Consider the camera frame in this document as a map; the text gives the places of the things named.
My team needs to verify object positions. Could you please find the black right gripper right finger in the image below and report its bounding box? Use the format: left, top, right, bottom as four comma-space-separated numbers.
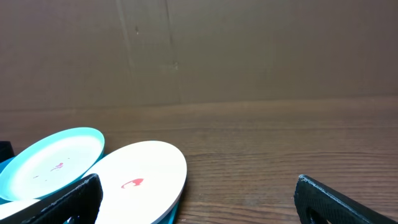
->
294, 174, 397, 224

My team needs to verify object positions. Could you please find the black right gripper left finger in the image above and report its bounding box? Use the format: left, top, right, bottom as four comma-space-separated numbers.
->
1, 174, 103, 224

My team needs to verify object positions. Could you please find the light blue plate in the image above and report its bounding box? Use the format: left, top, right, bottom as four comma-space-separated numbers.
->
1, 127, 105, 201

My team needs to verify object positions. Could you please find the teal plastic tray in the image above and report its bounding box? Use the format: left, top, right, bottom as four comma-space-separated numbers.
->
1, 157, 179, 224

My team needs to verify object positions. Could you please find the white plate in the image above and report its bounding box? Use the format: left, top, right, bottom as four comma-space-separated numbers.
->
1, 141, 187, 223

